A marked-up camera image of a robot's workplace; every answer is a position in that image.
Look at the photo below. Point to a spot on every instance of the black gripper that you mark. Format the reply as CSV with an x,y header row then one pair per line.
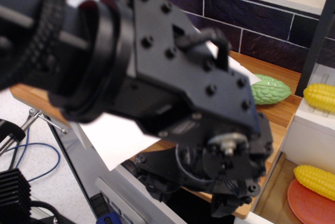
x,y
229,167

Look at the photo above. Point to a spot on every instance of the white face mask box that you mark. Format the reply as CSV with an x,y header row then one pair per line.
x,y
115,137

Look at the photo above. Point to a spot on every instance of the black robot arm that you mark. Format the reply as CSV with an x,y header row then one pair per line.
x,y
52,46

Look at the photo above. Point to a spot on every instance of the blue black device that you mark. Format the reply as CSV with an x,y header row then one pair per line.
x,y
103,213

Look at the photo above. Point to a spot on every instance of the wooden shelf board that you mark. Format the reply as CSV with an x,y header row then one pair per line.
x,y
280,115

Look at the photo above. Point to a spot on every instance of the orange plate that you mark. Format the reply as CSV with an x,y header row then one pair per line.
x,y
308,206

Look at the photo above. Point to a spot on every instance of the green bitter gourd toy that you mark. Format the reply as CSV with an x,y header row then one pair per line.
x,y
269,90

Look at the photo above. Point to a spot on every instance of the yellow corn toy lower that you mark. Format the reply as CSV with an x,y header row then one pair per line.
x,y
316,180

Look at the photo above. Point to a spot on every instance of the yellow corn toy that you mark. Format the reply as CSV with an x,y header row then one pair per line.
x,y
320,96
316,180

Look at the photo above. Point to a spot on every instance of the yellow corn toy upper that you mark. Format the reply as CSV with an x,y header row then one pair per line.
x,y
320,96

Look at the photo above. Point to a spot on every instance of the black heat sink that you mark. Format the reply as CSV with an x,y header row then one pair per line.
x,y
15,197

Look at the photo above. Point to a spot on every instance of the metal clamp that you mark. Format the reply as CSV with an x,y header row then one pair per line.
x,y
16,133

